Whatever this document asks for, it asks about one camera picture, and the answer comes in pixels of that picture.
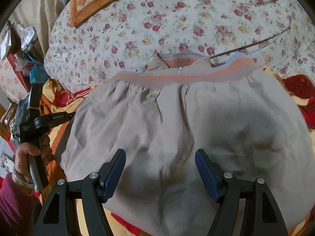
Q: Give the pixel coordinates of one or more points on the beige jacket with striped cuffs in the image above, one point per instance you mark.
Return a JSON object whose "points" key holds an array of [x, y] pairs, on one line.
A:
{"points": [[239, 114]]}

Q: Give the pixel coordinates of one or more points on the person's left hand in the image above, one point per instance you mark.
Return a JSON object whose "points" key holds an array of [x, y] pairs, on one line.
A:
{"points": [[21, 164]]}

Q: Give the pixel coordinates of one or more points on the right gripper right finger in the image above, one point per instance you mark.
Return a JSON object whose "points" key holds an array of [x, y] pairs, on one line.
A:
{"points": [[262, 215]]}

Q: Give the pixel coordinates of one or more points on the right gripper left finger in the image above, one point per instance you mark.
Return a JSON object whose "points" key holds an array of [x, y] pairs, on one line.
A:
{"points": [[59, 213]]}

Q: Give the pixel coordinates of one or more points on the beige curtain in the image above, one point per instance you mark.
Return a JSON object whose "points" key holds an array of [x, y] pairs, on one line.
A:
{"points": [[42, 14]]}

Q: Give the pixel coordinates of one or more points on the maroon sleeve forearm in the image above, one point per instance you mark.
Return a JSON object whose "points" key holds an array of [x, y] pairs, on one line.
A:
{"points": [[19, 211]]}

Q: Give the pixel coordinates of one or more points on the cluttered bedside items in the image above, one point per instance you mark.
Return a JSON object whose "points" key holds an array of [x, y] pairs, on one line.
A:
{"points": [[19, 70]]}

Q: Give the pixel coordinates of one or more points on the orange red polka dot blanket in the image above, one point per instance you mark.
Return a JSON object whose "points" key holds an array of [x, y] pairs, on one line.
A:
{"points": [[55, 98]]}

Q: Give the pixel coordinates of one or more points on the floral quilt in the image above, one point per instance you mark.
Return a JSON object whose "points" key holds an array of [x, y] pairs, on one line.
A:
{"points": [[126, 35]]}

